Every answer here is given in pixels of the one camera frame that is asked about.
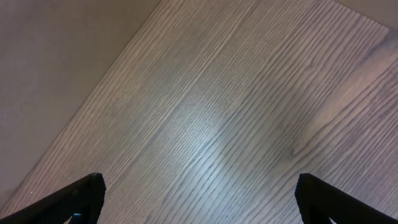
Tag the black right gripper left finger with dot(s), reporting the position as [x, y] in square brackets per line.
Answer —
[79, 202]

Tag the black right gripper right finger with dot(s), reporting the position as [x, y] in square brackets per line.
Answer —
[320, 202]

